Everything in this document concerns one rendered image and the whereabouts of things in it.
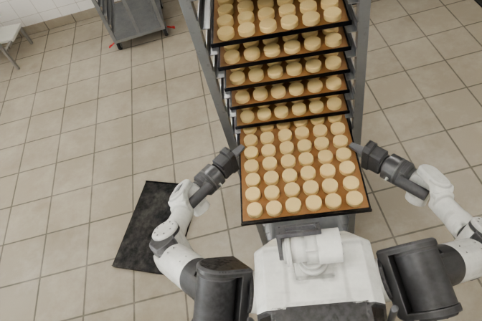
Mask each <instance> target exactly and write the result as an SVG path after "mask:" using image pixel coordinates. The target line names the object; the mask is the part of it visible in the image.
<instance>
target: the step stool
mask: <svg viewBox="0 0 482 321"><path fill-rule="evenodd" d="M19 30H20V31H21V32H22V34H23V35H24V36H25V38H26V39H27V41H28V42H29V43H30V44H33V41H32V40H31V39H30V37H29V36H28V34H27V33H26V32H25V30H24V29H23V28H22V25H21V24H20V23H19V24H12V25H9V26H5V27H0V50H1V51H2V52H3V53H4V55H5V56H6V57H7V59H8V60H9V61H10V62H11V63H12V64H13V65H14V67H15V68H16V69H17V70H19V69H20V67H19V65H18V64H17V63H16V62H15V61H14V60H13V59H12V57H11V56H10V55H9V53H8V52H9V50H10V48H11V46H12V44H13V42H14V40H15V39H16V36H17V34H18V33H19ZM4 43H8V44H7V46H6V48H5V49H4V47H3V46H2V45H1V44H4Z"/></svg>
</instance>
